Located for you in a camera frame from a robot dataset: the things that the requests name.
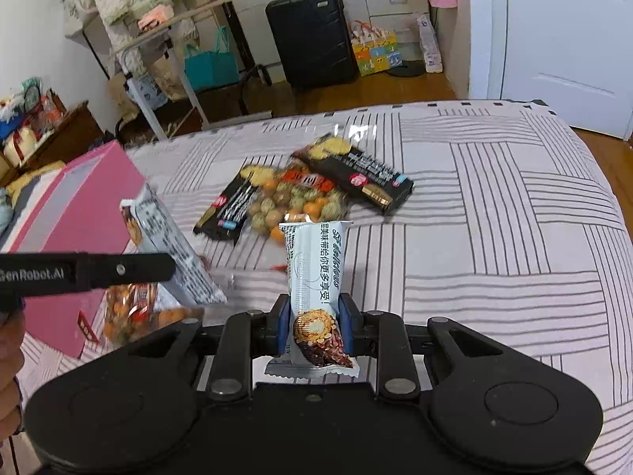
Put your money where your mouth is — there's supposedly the white fluffy coat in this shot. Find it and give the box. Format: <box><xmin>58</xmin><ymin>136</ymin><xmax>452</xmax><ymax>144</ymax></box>
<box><xmin>81</xmin><ymin>0</ymin><xmax>191</xmax><ymax>61</ymax></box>

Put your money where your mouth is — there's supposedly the white snack bar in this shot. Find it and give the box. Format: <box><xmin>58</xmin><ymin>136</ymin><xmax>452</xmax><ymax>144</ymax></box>
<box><xmin>120</xmin><ymin>185</ymin><xmax>229</xmax><ymax>306</ymax></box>
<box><xmin>264</xmin><ymin>220</ymin><xmax>358</xmax><ymax>382</ymax></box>

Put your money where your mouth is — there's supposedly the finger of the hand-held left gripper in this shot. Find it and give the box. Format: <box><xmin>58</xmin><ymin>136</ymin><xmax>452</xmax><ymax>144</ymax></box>
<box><xmin>86</xmin><ymin>252</ymin><xmax>177</xmax><ymax>289</ymax></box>

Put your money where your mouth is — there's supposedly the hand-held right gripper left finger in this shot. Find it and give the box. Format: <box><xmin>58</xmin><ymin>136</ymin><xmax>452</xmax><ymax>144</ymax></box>
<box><xmin>123</xmin><ymin>294</ymin><xmax>293</xmax><ymax>403</ymax></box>

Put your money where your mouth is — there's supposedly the person's left hand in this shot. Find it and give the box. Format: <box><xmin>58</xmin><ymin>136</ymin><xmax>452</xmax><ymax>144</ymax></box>
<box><xmin>0</xmin><ymin>310</ymin><xmax>27</xmax><ymax>441</ymax></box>

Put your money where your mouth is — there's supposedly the black suitcase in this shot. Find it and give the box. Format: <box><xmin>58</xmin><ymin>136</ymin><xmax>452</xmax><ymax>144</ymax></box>
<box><xmin>265</xmin><ymin>0</ymin><xmax>360</xmax><ymax>93</ymax></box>

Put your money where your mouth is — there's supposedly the striped bed sheet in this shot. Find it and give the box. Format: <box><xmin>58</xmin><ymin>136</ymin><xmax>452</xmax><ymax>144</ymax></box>
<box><xmin>20</xmin><ymin>99</ymin><xmax>633</xmax><ymax>475</ymax></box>

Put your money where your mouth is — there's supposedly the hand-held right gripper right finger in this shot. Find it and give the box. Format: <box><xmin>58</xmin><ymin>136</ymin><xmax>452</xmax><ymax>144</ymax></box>
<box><xmin>339</xmin><ymin>294</ymin><xmax>500</xmax><ymax>402</ymax></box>

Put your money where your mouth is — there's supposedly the colourful gift box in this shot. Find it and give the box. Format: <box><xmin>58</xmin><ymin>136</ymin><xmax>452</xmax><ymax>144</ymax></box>
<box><xmin>349</xmin><ymin>20</ymin><xmax>399</xmax><ymax>78</ymax></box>

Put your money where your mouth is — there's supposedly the white tall package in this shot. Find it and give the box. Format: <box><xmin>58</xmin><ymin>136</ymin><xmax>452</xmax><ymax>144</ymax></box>
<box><xmin>415</xmin><ymin>12</ymin><xmax>443</xmax><ymax>75</ymax></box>

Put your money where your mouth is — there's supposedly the cream bag with red ribbon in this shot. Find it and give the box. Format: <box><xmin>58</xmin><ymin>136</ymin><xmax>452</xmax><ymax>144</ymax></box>
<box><xmin>2</xmin><ymin>126</ymin><xmax>41</xmax><ymax>167</ymax></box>

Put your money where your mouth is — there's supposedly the red gift bag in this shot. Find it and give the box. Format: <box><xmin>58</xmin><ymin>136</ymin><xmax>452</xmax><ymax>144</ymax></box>
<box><xmin>37</xmin><ymin>89</ymin><xmax>68</xmax><ymax>130</ymax></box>

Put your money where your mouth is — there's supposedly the blue basin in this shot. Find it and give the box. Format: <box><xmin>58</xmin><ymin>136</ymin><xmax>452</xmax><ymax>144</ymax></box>
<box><xmin>0</xmin><ymin>104</ymin><xmax>26</xmax><ymax>135</ymax></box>

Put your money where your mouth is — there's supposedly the teal shopping bag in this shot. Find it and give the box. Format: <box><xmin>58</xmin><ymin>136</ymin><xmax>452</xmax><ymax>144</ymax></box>
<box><xmin>184</xmin><ymin>27</ymin><xmax>241</xmax><ymax>91</ymax></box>

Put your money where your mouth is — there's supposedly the brown paper bag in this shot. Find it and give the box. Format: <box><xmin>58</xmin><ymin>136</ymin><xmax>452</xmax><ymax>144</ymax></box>
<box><xmin>106</xmin><ymin>72</ymin><xmax>132</xmax><ymax>125</ymax></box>

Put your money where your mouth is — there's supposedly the wooden nightstand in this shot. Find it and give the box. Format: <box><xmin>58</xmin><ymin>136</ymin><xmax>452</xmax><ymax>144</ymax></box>
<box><xmin>20</xmin><ymin>101</ymin><xmax>105</xmax><ymax>169</ymax></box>

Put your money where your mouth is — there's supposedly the clear bag of coated peanuts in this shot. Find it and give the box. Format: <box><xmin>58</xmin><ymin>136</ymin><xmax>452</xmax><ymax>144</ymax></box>
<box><xmin>104</xmin><ymin>282</ymin><xmax>207</xmax><ymax>350</ymax></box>
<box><xmin>242</xmin><ymin>123</ymin><xmax>379</xmax><ymax>246</ymax></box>

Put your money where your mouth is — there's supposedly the pink pouch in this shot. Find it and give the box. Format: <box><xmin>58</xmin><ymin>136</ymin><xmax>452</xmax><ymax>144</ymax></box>
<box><xmin>137</xmin><ymin>4</ymin><xmax>174</xmax><ymax>31</ymax></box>

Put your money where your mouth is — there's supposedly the tilted wooden side table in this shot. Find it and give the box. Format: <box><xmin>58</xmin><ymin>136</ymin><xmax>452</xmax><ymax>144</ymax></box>
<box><xmin>111</xmin><ymin>0</ymin><xmax>273</xmax><ymax>142</ymax></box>

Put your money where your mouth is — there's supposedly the black cracker packet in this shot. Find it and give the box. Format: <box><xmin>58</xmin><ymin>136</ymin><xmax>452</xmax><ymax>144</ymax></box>
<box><xmin>193</xmin><ymin>165</ymin><xmax>263</xmax><ymax>247</ymax></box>
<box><xmin>292</xmin><ymin>135</ymin><xmax>415</xmax><ymax>217</ymax></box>

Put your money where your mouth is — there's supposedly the pink cardboard box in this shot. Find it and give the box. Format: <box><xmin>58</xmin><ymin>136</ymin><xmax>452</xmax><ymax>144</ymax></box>
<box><xmin>0</xmin><ymin>139</ymin><xmax>149</xmax><ymax>360</ymax></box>

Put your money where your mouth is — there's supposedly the black round base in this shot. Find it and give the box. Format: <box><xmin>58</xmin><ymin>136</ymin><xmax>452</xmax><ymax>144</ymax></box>
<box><xmin>386</xmin><ymin>61</ymin><xmax>426</xmax><ymax>79</ymax></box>

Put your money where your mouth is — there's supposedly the white door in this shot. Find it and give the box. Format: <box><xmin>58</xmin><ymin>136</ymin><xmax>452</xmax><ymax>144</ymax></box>
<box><xmin>467</xmin><ymin>0</ymin><xmax>633</xmax><ymax>142</ymax></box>

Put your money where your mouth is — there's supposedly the blue white printed bag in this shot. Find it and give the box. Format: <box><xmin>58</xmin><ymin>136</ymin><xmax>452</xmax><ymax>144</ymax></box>
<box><xmin>126</xmin><ymin>72</ymin><xmax>169</xmax><ymax>110</ymax></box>

